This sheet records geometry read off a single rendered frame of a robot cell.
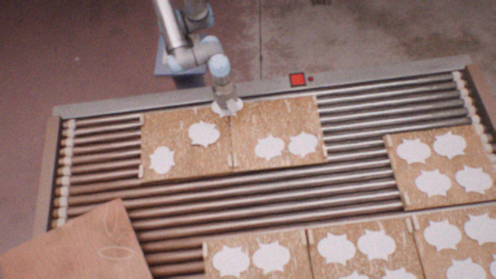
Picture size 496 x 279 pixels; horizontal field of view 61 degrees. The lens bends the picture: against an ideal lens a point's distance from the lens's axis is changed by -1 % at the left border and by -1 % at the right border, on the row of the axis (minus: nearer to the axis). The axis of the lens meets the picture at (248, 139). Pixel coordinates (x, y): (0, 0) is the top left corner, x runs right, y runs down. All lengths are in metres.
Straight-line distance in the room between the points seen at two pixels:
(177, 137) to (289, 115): 0.52
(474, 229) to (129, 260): 1.34
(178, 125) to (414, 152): 1.06
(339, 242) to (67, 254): 1.05
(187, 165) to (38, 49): 2.36
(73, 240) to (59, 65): 2.20
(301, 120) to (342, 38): 1.66
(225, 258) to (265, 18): 2.37
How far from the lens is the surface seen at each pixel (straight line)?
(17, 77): 3.88
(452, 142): 2.05
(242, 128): 1.96
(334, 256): 1.75
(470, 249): 1.90
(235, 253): 1.74
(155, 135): 2.02
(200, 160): 1.91
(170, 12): 1.75
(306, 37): 3.53
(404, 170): 1.94
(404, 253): 1.81
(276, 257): 1.73
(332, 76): 2.15
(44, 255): 1.86
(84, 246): 1.80
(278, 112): 2.00
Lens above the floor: 2.63
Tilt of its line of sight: 62 degrees down
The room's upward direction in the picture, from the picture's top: 7 degrees counter-clockwise
